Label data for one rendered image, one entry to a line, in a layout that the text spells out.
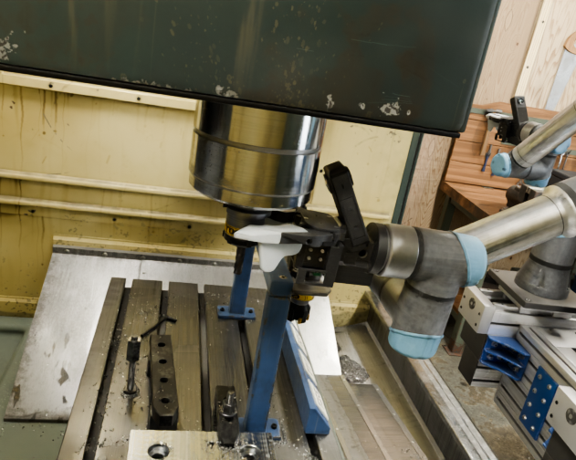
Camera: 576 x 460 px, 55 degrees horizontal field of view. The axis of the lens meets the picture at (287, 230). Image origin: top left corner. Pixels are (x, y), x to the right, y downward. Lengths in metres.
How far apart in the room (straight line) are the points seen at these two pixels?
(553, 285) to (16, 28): 1.49
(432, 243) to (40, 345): 1.18
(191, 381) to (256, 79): 0.80
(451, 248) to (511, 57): 3.08
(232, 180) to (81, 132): 1.15
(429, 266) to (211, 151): 0.33
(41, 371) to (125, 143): 0.68
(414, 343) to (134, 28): 0.56
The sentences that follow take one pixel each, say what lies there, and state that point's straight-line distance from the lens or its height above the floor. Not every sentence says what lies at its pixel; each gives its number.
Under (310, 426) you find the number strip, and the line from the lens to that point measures 1.13.
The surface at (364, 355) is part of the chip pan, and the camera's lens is 1.89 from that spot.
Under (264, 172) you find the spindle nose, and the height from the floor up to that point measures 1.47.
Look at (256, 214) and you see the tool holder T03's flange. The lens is 0.68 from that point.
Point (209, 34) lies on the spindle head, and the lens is 0.54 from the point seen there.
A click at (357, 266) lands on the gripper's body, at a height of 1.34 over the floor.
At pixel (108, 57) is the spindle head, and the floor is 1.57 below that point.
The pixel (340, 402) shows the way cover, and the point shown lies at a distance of 1.53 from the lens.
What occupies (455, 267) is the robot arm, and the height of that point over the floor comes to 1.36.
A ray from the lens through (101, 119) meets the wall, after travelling 1.72.
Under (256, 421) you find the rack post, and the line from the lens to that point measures 1.08.
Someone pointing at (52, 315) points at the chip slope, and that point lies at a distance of 1.72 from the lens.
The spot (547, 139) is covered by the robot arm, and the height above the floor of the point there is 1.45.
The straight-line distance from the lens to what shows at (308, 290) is 0.94.
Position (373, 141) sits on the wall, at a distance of 1.80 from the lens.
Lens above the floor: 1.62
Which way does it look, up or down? 20 degrees down
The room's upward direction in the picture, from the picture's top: 10 degrees clockwise
